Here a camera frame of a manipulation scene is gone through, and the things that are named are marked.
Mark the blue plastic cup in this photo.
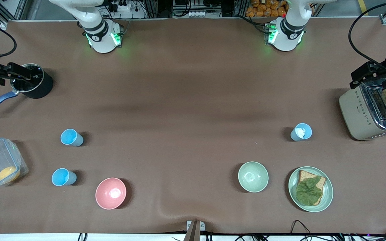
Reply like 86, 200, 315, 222
52, 168, 77, 186
290, 123, 313, 142
60, 129, 84, 147

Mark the beige and chrome toaster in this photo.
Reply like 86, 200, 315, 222
339, 81, 386, 141

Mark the orange round food piece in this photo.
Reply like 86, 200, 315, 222
0, 166, 21, 183

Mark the brown bread slice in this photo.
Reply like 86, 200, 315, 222
296, 170, 327, 206

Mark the bag of orange snacks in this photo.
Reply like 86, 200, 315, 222
246, 0, 288, 18

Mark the white power strip with plugs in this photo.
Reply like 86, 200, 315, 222
108, 0, 136, 13

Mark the pale green plate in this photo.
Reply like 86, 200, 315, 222
288, 166, 334, 213

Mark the green lettuce leaf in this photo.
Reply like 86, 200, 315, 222
296, 177, 323, 205

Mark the pale green bowl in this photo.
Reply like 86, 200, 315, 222
238, 161, 269, 193

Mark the pink bowl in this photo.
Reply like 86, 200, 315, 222
95, 177, 127, 210

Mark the brown table mat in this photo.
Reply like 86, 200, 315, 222
0, 17, 386, 235

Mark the black pot with blue handle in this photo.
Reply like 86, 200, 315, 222
0, 63, 54, 115

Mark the black looped cable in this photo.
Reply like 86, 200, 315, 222
291, 220, 315, 235

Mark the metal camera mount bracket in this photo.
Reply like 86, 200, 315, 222
183, 220, 206, 241

